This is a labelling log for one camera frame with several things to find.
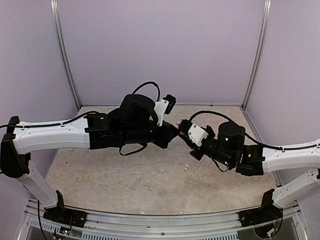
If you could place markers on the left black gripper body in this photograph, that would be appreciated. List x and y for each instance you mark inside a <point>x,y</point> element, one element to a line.
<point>162,141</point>

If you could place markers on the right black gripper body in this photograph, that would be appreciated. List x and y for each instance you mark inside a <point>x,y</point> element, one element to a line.
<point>194,154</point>

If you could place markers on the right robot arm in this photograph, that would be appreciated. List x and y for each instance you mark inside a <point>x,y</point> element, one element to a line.
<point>228,148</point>

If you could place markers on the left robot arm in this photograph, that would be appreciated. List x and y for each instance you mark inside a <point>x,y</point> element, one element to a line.
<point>138,120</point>

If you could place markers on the white earbud right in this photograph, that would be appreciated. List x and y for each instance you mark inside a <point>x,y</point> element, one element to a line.
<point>187,167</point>

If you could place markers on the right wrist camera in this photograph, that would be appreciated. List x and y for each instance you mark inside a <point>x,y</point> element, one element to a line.
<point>196,134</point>

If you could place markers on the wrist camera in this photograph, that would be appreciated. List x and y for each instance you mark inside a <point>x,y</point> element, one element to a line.
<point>196,134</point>
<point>164,107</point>

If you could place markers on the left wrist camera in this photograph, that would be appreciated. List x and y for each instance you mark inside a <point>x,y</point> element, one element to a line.
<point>164,107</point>

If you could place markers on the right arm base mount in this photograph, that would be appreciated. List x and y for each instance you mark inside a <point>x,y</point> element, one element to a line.
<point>266,212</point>

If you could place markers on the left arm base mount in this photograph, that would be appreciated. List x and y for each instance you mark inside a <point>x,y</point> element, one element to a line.
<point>63,215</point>

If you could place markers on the right aluminium frame post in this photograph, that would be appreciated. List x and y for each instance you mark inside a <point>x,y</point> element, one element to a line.
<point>258,53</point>

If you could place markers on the aluminium frame post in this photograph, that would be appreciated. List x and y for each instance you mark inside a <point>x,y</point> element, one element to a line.
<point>54,5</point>
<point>258,53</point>

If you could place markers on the front aluminium rail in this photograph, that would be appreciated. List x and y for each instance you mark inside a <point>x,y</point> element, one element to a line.
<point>102,225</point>

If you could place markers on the left aluminium frame post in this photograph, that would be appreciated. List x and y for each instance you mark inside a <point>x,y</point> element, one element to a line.
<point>54,5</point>

